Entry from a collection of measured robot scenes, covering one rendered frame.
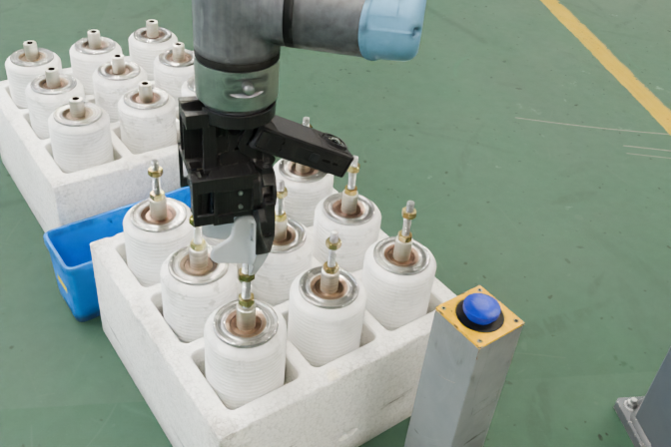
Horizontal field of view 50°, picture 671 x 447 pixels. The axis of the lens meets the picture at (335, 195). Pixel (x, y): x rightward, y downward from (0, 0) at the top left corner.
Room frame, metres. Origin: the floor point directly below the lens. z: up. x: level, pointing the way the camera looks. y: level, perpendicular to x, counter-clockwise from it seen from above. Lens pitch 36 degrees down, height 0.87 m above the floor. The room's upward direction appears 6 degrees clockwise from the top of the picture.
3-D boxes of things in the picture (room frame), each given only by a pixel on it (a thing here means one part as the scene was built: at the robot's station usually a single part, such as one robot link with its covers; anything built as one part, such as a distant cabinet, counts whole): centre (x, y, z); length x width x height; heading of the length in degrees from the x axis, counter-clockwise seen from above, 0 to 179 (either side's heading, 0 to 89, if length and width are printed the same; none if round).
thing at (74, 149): (1.01, 0.43, 0.16); 0.10 x 0.10 x 0.18
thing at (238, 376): (0.59, 0.09, 0.16); 0.10 x 0.10 x 0.18
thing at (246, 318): (0.59, 0.09, 0.26); 0.02 x 0.02 x 0.03
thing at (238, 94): (0.58, 0.10, 0.57); 0.08 x 0.08 x 0.05
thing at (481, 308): (0.57, -0.17, 0.32); 0.04 x 0.04 x 0.02
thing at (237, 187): (0.58, 0.10, 0.49); 0.09 x 0.08 x 0.12; 114
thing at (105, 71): (1.18, 0.41, 0.25); 0.08 x 0.08 x 0.01
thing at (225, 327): (0.59, 0.09, 0.25); 0.08 x 0.08 x 0.01
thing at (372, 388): (0.75, 0.07, 0.09); 0.39 x 0.39 x 0.18; 39
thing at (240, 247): (0.56, 0.09, 0.38); 0.06 x 0.03 x 0.09; 114
